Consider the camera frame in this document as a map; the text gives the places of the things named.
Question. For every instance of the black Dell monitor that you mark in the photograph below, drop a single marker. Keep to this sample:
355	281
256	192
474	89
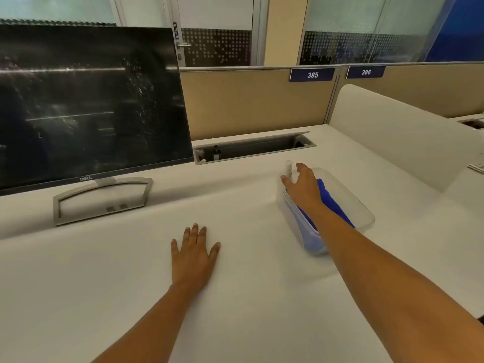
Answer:
94	102

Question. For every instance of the blue microfibre cloth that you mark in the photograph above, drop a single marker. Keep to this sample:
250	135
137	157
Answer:
334	206

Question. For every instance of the person's right forearm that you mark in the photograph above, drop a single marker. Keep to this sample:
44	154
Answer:
378	283

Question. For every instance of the person's left hand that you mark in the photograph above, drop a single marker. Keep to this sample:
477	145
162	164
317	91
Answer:
193	260

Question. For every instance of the white spray bottle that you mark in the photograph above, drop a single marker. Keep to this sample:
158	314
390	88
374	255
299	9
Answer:
289	168

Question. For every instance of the blue number label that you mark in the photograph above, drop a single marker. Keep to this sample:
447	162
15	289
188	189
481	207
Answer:
312	75
365	72

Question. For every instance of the blue wall panel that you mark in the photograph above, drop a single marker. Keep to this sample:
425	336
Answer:
465	30

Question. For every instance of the white rounded desk divider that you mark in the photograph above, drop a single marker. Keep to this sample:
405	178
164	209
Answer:
397	136

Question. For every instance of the person's right hand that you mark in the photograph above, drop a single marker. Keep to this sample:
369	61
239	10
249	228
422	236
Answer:
306	189

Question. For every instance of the clear plastic container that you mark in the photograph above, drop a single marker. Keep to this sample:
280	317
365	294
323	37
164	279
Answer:
359	211

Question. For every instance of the beige partition panel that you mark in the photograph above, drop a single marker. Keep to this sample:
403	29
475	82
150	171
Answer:
435	90
234	102

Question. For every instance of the small white desk object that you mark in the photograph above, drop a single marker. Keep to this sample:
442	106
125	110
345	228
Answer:
477	168

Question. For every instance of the person's left forearm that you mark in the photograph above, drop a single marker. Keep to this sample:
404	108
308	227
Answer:
151	328

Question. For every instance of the glass door silver frame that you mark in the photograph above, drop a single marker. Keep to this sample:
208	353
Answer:
215	15

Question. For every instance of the dotted frosted glass window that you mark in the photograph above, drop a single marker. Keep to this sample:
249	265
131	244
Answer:
348	15
56	7

